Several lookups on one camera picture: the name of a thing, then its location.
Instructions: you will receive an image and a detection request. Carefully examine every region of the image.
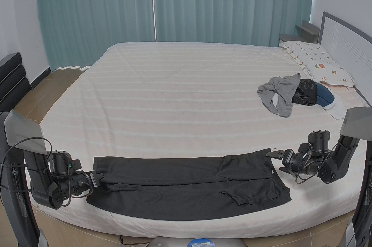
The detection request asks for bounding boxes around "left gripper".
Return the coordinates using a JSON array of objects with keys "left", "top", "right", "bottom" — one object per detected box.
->
[{"left": 71, "top": 170, "right": 105, "bottom": 196}]

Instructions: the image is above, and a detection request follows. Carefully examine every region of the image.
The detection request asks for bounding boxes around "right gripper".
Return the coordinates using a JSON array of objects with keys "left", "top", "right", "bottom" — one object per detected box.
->
[{"left": 266, "top": 148, "right": 310, "bottom": 177}]

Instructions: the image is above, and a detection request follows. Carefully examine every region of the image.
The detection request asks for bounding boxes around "black T-shirt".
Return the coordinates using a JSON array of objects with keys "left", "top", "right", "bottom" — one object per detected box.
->
[{"left": 86, "top": 148, "right": 292, "bottom": 215}]

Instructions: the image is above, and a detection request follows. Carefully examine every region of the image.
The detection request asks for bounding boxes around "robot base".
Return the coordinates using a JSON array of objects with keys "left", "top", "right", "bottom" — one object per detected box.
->
[{"left": 150, "top": 237, "right": 242, "bottom": 247}]

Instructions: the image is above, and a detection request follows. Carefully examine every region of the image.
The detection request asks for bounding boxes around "bed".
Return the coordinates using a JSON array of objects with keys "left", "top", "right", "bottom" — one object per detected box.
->
[{"left": 28, "top": 11, "right": 372, "bottom": 240}]

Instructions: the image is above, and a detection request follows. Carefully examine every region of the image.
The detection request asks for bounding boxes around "grey garment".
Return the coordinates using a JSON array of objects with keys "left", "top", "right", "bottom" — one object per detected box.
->
[{"left": 257, "top": 72, "right": 301, "bottom": 118}]

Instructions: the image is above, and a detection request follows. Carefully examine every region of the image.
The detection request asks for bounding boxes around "black printed garment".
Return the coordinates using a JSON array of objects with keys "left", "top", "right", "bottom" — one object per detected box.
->
[{"left": 291, "top": 79, "right": 318, "bottom": 106}]

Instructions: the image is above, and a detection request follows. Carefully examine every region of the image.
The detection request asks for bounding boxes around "white garment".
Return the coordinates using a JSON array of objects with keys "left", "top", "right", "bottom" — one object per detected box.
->
[{"left": 325, "top": 96, "right": 346, "bottom": 120}]

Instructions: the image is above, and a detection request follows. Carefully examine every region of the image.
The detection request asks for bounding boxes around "dark blue garment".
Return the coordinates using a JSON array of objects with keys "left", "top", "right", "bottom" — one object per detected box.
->
[{"left": 315, "top": 82, "right": 336, "bottom": 108}]

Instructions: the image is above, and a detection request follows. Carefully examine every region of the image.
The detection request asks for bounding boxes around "white printed pillow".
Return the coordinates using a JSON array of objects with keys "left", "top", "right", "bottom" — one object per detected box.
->
[{"left": 279, "top": 40, "right": 356, "bottom": 87}]

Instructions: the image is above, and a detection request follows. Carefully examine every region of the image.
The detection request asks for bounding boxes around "black chest of drawers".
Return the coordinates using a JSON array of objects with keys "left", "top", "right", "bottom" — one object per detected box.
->
[{"left": 0, "top": 52, "right": 30, "bottom": 113}]

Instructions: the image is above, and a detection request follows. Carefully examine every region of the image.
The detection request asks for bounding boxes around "grey bedside table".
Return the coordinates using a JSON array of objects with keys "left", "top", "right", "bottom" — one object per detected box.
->
[{"left": 279, "top": 20, "right": 320, "bottom": 44}]

